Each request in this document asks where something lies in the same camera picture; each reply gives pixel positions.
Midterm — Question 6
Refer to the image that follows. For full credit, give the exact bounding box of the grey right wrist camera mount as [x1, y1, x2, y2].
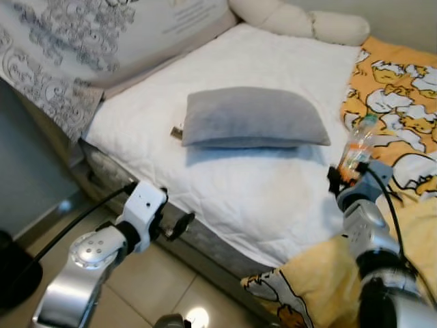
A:
[338, 161, 394, 210]

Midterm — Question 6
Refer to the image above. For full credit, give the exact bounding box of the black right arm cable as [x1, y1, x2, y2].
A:
[369, 163, 437, 308]

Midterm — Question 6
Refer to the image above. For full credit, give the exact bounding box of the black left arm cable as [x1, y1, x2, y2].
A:
[0, 182, 137, 305]

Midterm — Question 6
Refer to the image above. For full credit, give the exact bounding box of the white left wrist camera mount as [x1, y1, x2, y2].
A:
[117, 180, 169, 252]

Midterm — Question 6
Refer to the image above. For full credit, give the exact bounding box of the yellow cartoon print blanket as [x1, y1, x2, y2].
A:
[240, 36, 437, 328]

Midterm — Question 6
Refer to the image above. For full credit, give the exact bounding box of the grey robot foot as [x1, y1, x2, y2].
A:
[154, 313, 193, 328]

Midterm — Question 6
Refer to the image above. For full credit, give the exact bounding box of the grey fleece pillow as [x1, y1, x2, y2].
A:
[181, 87, 332, 149]

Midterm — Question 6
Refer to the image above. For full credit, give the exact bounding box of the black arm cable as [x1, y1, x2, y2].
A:
[369, 163, 437, 308]
[0, 182, 137, 305]

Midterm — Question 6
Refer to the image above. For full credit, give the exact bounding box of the grey ornament patterned headboard cushion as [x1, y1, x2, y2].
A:
[0, 0, 237, 142]

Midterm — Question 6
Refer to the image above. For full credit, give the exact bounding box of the black round floor object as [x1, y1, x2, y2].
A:
[0, 231, 44, 310]

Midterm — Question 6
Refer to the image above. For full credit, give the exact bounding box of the clear plastic bottle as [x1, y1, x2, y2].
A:
[338, 114, 379, 182]

